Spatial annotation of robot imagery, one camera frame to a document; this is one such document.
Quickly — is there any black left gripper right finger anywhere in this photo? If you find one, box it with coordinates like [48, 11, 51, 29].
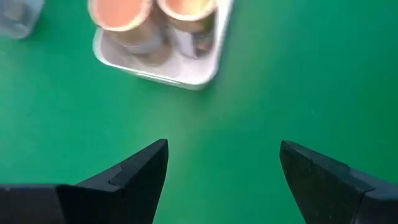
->
[279, 139, 398, 224]

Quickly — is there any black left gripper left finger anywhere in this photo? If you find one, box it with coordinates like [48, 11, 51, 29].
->
[0, 139, 169, 224]

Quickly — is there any tan-lid large spice jar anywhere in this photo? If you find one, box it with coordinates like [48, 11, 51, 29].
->
[157, 0, 218, 60]
[88, 0, 175, 66]

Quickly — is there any green table mat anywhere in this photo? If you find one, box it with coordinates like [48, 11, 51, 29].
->
[0, 0, 398, 224]

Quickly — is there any white plastic bin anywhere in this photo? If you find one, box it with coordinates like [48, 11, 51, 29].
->
[92, 0, 234, 91]

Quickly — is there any clear plastic bin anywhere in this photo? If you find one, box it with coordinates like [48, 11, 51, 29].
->
[0, 0, 45, 40]

